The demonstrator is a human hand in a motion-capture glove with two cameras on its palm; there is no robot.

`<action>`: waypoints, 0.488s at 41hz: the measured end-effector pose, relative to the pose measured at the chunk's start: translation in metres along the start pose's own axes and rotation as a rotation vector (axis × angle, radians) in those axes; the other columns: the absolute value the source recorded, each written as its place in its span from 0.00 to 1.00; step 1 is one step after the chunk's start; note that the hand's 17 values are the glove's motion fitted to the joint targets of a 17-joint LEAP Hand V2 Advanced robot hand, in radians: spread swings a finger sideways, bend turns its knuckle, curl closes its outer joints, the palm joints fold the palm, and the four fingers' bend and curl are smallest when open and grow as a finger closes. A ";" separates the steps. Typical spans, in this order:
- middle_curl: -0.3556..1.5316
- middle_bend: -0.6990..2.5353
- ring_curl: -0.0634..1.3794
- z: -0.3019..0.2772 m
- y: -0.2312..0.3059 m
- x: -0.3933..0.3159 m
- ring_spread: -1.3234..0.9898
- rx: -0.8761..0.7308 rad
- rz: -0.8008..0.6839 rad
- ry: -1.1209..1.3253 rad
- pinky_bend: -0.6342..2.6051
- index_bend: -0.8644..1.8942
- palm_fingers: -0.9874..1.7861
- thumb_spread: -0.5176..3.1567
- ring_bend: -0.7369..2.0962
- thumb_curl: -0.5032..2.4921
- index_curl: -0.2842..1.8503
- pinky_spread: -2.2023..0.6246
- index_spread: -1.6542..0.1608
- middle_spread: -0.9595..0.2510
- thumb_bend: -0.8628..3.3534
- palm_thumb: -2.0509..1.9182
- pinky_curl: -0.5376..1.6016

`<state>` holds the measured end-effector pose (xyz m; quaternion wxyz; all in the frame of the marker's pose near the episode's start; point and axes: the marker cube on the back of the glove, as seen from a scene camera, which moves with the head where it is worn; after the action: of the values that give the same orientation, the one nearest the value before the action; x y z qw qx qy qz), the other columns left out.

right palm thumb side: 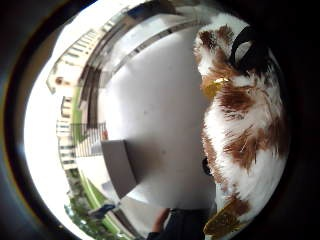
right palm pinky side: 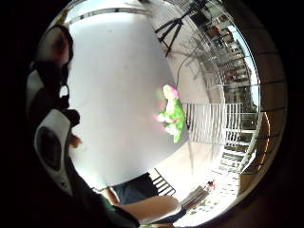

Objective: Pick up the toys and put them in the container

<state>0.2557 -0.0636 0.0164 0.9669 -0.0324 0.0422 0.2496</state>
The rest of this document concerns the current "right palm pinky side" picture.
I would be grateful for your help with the black tripod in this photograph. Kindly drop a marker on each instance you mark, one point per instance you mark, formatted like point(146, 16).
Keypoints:
point(172, 30)

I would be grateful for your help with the background buildings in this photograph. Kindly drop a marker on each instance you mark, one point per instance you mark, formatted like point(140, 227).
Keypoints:
point(236, 76)

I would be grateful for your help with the grey metal balcony railing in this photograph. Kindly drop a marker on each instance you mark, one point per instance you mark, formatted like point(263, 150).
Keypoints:
point(205, 53)

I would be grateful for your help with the white slatted railing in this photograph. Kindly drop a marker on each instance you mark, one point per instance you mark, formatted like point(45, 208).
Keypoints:
point(212, 123)

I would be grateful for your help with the black slatted chair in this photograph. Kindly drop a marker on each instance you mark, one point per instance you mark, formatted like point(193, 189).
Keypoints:
point(164, 185)

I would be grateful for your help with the green and pink soft toy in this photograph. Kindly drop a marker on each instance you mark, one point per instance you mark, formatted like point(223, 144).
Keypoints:
point(172, 114)

